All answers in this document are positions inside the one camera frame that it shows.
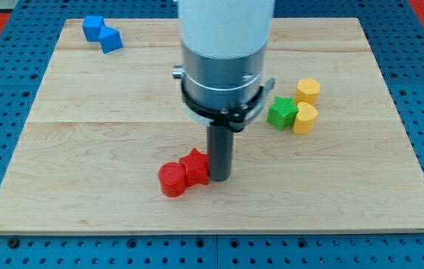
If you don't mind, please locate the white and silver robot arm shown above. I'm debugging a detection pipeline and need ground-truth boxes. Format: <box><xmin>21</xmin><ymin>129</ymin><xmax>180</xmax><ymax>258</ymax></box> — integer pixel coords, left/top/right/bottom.
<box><xmin>175</xmin><ymin>0</ymin><xmax>275</xmax><ymax>128</ymax></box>

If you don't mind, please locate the red star block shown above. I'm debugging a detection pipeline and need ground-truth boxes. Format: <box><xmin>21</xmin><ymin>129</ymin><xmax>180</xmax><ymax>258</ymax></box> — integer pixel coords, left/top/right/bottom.
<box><xmin>179</xmin><ymin>148</ymin><xmax>209</xmax><ymax>187</ymax></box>

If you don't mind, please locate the green star block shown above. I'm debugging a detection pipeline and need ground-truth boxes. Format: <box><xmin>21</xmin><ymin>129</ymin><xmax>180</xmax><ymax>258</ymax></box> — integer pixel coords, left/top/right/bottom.
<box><xmin>266</xmin><ymin>96</ymin><xmax>299</xmax><ymax>131</ymax></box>

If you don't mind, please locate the yellow hexagon block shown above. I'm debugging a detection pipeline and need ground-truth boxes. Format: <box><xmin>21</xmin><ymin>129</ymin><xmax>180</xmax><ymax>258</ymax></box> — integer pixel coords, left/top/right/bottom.
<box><xmin>294</xmin><ymin>78</ymin><xmax>321</xmax><ymax>105</ymax></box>

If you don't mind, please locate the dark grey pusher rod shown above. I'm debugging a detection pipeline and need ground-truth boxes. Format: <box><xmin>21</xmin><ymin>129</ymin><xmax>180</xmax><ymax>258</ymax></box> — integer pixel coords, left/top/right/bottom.
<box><xmin>207</xmin><ymin>126</ymin><xmax>234</xmax><ymax>182</ymax></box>

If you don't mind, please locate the red cylinder block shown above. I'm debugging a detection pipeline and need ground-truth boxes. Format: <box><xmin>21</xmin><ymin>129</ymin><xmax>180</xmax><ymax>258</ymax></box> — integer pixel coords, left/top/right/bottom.
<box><xmin>158</xmin><ymin>162</ymin><xmax>187</xmax><ymax>197</ymax></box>

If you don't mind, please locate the yellow heart block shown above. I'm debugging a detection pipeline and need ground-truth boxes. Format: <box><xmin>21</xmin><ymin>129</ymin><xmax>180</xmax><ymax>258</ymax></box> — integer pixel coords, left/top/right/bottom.
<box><xmin>292</xmin><ymin>102</ymin><xmax>319</xmax><ymax>135</ymax></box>

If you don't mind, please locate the light wooden board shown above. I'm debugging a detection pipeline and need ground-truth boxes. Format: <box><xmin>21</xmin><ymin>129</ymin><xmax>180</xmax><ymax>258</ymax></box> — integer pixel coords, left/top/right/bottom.
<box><xmin>0</xmin><ymin>18</ymin><xmax>424</xmax><ymax>235</ymax></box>

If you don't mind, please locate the blue pentagon block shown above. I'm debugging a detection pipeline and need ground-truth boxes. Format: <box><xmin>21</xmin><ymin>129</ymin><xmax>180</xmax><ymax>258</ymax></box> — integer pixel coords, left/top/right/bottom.
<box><xmin>99</xmin><ymin>26</ymin><xmax>123</xmax><ymax>54</ymax></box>

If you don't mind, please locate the blue cube block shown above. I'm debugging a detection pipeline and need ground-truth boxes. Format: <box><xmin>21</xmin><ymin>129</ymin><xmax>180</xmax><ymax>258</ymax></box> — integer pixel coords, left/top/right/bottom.
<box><xmin>82</xmin><ymin>16</ymin><xmax>105</xmax><ymax>42</ymax></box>

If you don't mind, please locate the black clamp ring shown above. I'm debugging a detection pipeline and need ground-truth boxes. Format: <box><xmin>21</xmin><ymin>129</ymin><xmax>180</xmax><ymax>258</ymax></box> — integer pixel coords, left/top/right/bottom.
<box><xmin>181</xmin><ymin>77</ymin><xmax>277</xmax><ymax>134</ymax></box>

